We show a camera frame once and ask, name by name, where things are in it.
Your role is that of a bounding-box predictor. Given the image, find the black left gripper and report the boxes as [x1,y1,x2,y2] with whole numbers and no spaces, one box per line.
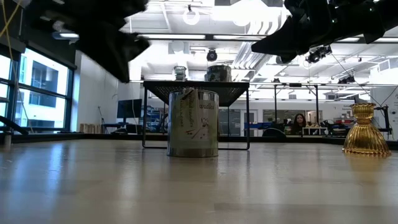
[52,6,150,83]

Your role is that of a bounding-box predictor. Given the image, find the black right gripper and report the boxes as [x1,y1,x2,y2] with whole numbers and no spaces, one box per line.
[251,0,337,63]

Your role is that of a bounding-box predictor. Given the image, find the grey-green glass candlestick holder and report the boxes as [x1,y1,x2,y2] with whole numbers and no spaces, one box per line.
[173,65,188,82]

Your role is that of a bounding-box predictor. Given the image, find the silver candle tin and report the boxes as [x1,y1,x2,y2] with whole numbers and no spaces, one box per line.
[205,64,233,82]

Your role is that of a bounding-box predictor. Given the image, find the candle tin cream label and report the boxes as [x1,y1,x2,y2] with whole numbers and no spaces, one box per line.
[167,88,220,158]

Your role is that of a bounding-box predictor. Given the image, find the amber glass candlestick holder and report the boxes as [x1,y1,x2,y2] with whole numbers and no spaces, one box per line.
[341,102,392,157]

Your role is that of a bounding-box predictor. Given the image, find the black computer monitor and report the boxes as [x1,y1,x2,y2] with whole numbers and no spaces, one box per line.
[116,98,143,125]

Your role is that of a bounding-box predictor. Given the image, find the long ceiling light bar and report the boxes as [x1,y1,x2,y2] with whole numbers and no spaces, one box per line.
[52,30,274,42]

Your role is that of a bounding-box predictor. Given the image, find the black ceiling track lights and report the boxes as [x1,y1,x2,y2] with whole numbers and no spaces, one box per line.
[337,75,356,85]

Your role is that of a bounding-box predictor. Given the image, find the wooden blocks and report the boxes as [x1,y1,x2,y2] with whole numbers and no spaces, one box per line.
[79,123,103,134]

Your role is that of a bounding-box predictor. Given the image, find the black perforated metal shelf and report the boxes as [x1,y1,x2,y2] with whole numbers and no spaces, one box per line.
[142,80,251,151]

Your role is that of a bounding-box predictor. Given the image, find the person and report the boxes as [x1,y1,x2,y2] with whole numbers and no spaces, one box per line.
[290,113,308,136]

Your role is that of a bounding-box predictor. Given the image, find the black office chair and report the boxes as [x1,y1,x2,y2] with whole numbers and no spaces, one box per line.
[262,127,287,138]

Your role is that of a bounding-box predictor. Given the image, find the white low shelf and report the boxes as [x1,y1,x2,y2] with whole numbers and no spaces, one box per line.
[302,126,329,136]

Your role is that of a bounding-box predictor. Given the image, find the black monitor stand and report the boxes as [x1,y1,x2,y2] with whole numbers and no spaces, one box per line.
[374,105,392,135]

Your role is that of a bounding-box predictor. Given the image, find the black ceiling camera rig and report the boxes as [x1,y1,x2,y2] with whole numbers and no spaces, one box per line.
[305,45,333,65]

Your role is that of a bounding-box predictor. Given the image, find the large dark window frame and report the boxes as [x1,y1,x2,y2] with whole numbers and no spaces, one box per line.
[0,43,77,133]

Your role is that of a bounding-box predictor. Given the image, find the black table frame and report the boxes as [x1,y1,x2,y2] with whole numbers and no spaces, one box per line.
[0,132,398,150]

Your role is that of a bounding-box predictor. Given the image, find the white ring light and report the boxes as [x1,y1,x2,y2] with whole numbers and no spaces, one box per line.
[182,8,200,26]

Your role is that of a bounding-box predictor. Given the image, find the grey metal post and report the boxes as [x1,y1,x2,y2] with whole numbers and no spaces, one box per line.
[2,130,12,149]

